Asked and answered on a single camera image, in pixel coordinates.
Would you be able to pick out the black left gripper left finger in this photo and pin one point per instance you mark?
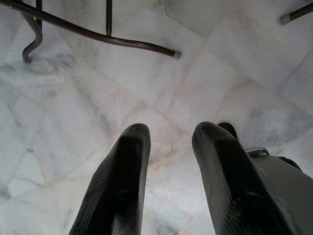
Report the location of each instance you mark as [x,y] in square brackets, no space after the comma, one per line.
[122,176]

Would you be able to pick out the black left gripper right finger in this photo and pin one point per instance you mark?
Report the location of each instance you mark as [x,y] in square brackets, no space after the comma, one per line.
[227,176]

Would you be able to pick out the black robot foot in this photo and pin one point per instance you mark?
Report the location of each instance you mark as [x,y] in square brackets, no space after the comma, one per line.
[230,131]

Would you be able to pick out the grey robot leg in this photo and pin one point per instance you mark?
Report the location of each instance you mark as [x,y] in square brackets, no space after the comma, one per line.
[288,186]

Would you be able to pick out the grey curved metal leg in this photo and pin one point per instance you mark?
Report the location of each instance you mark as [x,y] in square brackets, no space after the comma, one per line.
[36,41]

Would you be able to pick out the brown chair leg grey cap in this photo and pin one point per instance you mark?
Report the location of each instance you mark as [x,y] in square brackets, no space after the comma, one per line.
[297,12]

